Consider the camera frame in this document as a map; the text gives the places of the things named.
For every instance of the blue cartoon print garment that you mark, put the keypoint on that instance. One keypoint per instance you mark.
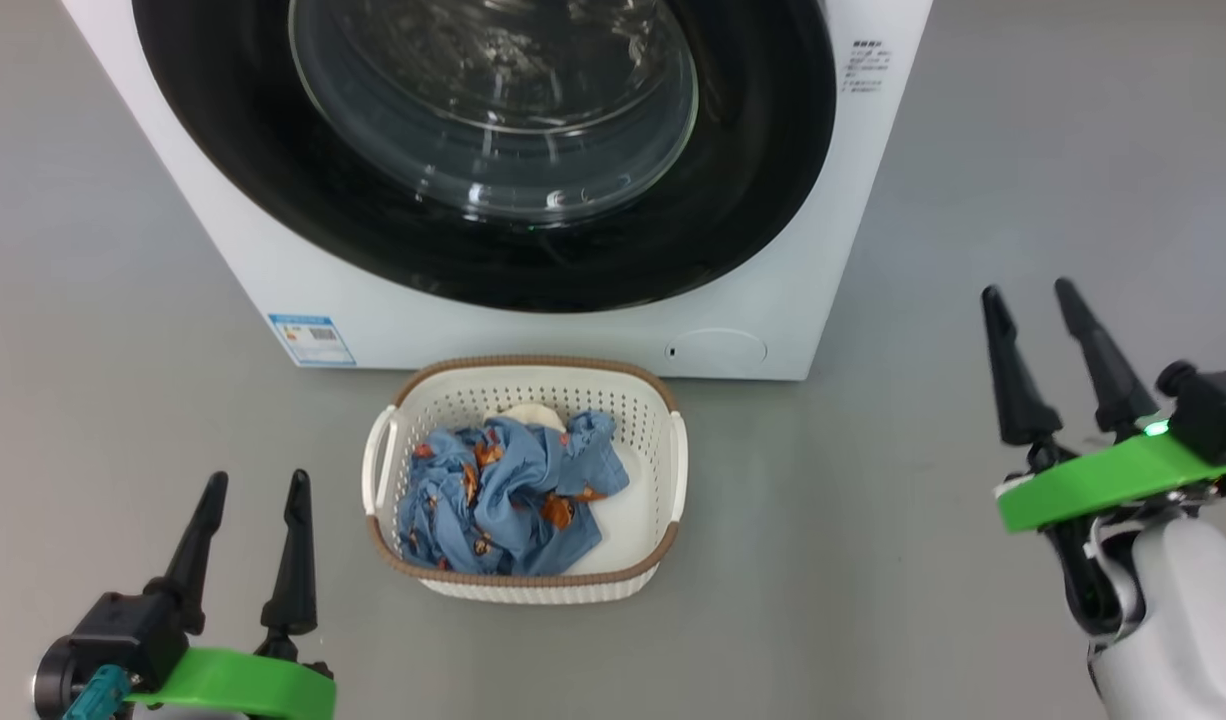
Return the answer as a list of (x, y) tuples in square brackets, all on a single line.
[(513, 490)]

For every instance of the cream white garment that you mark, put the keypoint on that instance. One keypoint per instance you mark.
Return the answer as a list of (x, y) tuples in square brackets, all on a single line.
[(525, 414)]

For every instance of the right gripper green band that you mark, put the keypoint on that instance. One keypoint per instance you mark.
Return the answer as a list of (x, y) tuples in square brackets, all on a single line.
[(1093, 485)]

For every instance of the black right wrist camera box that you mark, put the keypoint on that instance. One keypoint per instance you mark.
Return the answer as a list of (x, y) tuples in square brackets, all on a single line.
[(1213, 410)]

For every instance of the round drain filter cover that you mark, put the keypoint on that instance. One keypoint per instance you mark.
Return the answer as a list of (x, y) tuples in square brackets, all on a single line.
[(718, 349)]

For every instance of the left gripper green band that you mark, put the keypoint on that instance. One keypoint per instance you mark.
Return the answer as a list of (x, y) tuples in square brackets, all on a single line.
[(243, 685)]

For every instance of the white basket with brown rim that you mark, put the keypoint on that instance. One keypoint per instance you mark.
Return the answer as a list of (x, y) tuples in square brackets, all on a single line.
[(648, 520)]

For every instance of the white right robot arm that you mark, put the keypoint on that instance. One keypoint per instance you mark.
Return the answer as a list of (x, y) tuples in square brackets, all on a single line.
[(1193, 620)]

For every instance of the white front-load washing machine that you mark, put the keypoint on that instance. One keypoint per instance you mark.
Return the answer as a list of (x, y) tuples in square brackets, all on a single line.
[(773, 300)]

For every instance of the blue energy label sticker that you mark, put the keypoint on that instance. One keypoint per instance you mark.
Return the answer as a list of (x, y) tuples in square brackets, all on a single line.
[(311, 340)]

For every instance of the black round glass washer door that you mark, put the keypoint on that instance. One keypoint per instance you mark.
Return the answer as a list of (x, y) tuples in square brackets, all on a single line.
[(273, 200)]

